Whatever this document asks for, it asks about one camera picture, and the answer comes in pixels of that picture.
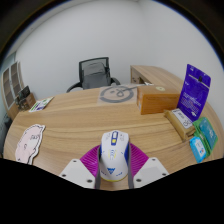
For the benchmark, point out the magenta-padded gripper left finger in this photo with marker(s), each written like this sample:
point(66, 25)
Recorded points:
point(76, 171)

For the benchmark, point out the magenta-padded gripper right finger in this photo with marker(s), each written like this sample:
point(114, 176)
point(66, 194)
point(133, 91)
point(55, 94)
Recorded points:
point(151, 170)

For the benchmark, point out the white blue computer mouse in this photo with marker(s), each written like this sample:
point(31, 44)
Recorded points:
point(114, 153)

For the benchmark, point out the pink pig-shaped mouse pad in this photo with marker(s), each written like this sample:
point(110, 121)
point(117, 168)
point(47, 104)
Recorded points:
point(29, 144)

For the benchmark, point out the blue packet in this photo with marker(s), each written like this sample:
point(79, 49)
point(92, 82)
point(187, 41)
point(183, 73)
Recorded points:
point(198, 150)

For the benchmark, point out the tan kraft paper package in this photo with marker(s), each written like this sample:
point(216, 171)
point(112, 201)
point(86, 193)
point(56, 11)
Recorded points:
point(178, 121)

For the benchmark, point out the green packet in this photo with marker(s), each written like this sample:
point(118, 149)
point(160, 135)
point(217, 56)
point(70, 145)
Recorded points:
point(208, 133)

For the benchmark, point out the orange-brown wooden box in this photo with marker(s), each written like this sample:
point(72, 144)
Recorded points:
point(156, 101)

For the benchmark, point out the white printed leaflet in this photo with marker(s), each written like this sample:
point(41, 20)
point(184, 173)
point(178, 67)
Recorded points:
point(40, 104)

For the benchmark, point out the brown cardboard box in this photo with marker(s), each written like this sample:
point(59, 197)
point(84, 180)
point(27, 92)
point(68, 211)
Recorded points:
point(28, 101)

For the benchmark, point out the dark chair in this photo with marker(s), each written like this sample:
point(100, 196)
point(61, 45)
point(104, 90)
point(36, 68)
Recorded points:
point(3, 128)

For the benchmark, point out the low wooden cabinet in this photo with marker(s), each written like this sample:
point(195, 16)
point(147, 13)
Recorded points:
point(12, 111)

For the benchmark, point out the purple pouch bag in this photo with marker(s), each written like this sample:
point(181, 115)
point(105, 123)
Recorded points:
point(194, 91)

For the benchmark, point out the black cardboard box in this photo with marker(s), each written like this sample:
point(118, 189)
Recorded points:
point(23, 91)

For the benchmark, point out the wooden side desk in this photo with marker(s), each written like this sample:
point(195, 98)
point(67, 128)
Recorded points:
point(156, 74)

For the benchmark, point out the grey backpack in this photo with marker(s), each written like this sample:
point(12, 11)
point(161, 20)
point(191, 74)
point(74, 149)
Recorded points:
point(96, 76)

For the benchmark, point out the black mesh office chair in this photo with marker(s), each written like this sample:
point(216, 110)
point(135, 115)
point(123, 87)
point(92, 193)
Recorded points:
point(81, 71)

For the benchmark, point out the wooden shelf unit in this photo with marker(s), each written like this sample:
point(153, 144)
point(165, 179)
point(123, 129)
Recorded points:
point(9, 83)

